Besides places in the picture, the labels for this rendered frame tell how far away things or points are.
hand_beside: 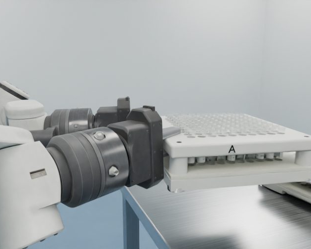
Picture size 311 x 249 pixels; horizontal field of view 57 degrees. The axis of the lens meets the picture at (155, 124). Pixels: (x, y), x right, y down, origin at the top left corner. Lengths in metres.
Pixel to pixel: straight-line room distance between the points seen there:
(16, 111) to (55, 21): 3.22
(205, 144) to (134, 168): 0.11
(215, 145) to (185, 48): 3.97
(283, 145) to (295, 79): 4.40
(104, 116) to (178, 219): 0.25
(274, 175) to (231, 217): 0.17
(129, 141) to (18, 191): 0.15
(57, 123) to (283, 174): 0.40
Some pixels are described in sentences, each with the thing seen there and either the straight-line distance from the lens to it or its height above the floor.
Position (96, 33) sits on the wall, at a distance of 3.85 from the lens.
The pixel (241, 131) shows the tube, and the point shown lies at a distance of 0.48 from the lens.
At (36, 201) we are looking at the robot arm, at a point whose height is 1.06.
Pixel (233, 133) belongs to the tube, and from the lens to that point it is 0.48.
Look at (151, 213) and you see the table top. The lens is 0.62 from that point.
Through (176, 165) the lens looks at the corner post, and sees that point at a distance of 0.42.
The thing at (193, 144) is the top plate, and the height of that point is 1.09.
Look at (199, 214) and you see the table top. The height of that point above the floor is 0.90.
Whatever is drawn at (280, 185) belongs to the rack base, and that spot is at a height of 0.92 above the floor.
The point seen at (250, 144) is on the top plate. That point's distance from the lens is 0.45.
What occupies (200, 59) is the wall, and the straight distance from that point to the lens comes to 4.50.
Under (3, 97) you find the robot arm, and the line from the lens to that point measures 0.82.
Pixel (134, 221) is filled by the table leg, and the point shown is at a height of 0.75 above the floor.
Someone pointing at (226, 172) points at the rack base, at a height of 1.04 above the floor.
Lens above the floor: 1.19
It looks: 11 degrees down
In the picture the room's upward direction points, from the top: straight up
